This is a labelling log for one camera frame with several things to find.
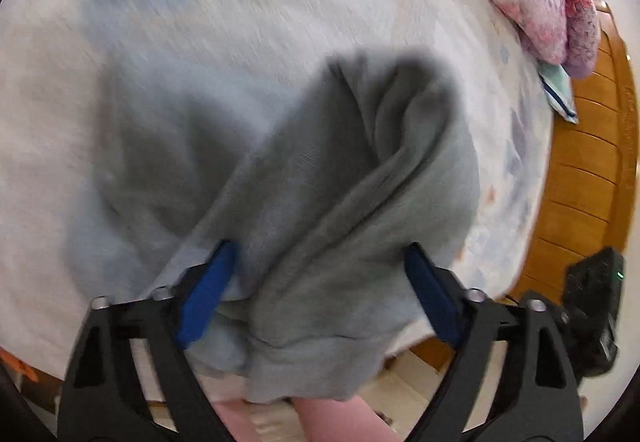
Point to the grey zip hoodie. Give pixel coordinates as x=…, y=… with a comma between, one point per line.
x=325, y=202

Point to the person's pink trousers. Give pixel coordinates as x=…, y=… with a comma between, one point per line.
x=330, y=422

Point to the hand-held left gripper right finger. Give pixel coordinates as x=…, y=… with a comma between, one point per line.
x=432, y=294

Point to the teal striped pillow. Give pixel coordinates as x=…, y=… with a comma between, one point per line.
x=560, y=91

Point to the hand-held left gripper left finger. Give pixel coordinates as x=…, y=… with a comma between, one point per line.
x=207, y=294

